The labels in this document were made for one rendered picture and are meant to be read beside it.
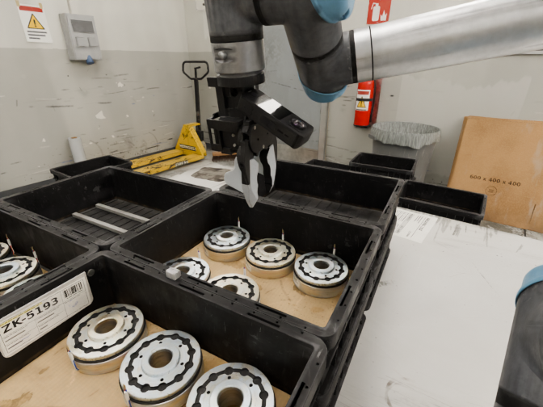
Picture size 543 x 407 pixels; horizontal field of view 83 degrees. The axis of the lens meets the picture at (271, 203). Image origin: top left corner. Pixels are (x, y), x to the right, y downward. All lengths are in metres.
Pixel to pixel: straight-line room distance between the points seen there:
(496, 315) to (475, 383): 0.21
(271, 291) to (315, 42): 0.41
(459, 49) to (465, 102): 2.74
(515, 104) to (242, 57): 2.92
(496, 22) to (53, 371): 0.74
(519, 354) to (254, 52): 0.45
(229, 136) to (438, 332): 0.58
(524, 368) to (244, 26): 0.47
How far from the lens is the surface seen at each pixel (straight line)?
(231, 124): 0.49
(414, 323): 0.78
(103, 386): 0.52
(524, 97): 3.24
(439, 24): 0.52
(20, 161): 3.85
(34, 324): 0.57
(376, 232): 0.60
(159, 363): 0.50
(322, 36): 0.46
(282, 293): 0.59
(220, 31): 0.46
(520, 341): 0.40
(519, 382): 0.39
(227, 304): 0.43
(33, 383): 0.57
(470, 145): 3.11
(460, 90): 3.25
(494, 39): 0.53
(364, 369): 0.67
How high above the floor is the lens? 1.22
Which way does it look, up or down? 25 degrees down
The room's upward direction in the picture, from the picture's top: straight up
